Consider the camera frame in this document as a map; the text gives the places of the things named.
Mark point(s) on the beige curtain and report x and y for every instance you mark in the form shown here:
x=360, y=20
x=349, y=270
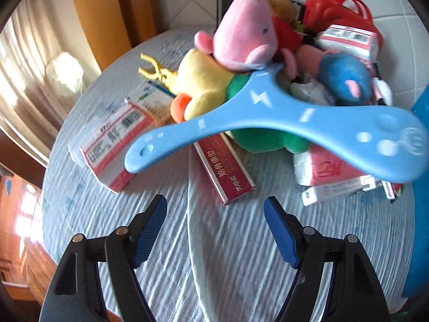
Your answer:
x=30, y=84

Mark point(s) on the silver plastic wrapper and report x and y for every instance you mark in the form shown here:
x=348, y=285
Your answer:
x=310, y=90

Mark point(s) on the long red box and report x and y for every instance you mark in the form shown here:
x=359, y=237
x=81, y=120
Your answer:
x=224, y=167

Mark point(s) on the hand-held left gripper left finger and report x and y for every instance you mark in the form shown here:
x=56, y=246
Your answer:
x=150, y=231

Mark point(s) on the pink and white barcode box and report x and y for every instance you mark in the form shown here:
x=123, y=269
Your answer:
x=117, y=141

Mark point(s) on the dark tin box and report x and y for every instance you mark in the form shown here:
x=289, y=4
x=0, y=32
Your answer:
x=228, y=3

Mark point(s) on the blue plush toy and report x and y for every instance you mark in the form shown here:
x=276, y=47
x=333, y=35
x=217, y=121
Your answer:
x=345, y=77

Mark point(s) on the white and blue box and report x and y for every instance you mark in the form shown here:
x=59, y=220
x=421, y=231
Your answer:
x=335, y=191

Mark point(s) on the white plastic bag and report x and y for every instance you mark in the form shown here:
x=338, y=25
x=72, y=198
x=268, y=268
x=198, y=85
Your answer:
x=65, y=72

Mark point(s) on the yellow plush toy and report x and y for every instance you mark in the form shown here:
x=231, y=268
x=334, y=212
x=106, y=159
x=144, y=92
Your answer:
x=201, y=80

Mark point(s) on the wooden door frame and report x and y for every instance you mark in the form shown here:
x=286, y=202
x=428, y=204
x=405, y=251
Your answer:
x=107, y=10

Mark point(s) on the green plush toy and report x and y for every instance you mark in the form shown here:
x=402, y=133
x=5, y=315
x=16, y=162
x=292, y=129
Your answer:
x=261, y=137

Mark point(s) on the white plush toy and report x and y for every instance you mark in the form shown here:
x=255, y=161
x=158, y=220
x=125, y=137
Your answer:
x=383, y=90

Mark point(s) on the red plastic handbag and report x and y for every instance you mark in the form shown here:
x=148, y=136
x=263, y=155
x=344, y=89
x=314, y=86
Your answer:
x=321, y=10

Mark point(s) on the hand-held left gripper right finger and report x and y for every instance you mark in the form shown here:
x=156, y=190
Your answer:
x=281, y=234

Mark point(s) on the white and green box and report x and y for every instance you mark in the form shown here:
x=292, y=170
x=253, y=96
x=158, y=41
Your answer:
x=152, y=97

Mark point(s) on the blue plastic storage bin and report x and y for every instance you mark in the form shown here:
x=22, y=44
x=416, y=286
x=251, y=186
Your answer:
x=419, y=241

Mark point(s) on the white box with red stripes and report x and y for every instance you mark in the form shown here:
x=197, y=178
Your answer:
x=348, y=38

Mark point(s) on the small pink plush toy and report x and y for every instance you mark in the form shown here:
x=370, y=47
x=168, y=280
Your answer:
x=315, y=58

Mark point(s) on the blue plastic boomerang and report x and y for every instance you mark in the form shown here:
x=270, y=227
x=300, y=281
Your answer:
x=268, y=104

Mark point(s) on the blue striped round desktop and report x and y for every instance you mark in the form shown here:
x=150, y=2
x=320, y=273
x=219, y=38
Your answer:
x=234, y=258

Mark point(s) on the yellow plastic clip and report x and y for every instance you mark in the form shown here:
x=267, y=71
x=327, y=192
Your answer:
x=154, y=70

